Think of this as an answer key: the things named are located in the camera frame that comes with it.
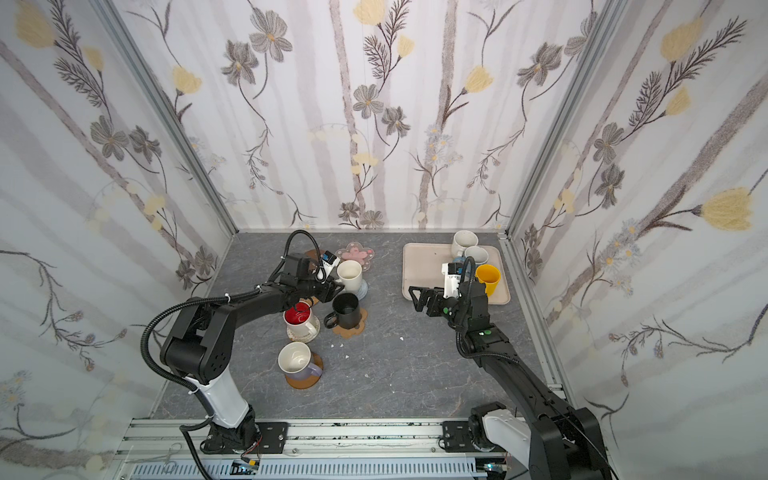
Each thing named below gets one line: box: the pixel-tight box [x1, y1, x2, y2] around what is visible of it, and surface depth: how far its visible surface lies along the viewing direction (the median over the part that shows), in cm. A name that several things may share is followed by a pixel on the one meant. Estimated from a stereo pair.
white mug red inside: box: [283, 301, 317, 338], surface depth 88 cm
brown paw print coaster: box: [332, 308, 368, 339], surface depth 95 cm
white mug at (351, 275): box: [337, 260, 363, 294], surface depth 97 cm
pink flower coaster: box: [335, 242, 375, 272], surface depth 117 cm
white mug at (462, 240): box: [451, 230, 479, 257], surface depth 110 cm
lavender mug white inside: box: [277, 341, 323, 379], surface depth 82 cm
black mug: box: [324, 293, 361, 329], surface depth 93 cm
